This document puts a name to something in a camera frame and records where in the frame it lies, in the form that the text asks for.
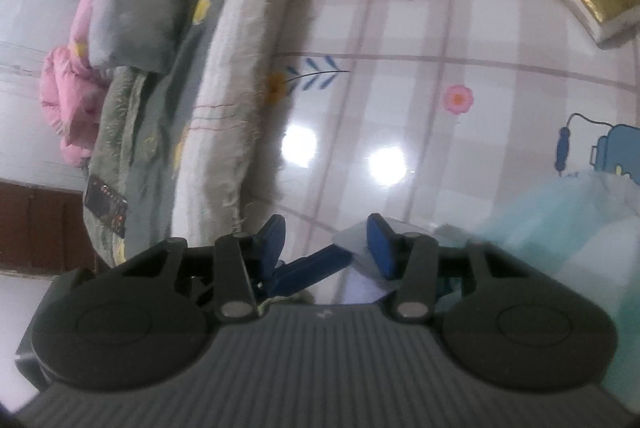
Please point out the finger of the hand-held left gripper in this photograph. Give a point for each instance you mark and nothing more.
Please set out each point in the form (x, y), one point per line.
(310, 268)

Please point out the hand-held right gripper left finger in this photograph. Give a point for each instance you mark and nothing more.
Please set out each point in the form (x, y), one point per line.
(272, 240)

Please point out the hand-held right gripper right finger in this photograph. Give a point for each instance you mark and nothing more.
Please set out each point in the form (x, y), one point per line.
(380, 248)

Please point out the white printed plastic bag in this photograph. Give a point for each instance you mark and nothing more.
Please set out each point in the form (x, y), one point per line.
(565, 248)

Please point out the black fabric label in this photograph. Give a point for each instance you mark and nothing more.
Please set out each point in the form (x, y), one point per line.
(105, 203)

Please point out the white mattress pad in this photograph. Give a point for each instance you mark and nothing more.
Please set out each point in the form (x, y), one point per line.
(240, 57)

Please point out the grey bed sheet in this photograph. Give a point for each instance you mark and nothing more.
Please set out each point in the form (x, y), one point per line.
(190, 67)

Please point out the brown wooden furniture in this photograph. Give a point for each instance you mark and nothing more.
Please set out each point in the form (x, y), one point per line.
(40, 228)

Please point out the pink and grey quilt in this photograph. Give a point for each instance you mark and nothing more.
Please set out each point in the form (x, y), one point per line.
(75, 107)

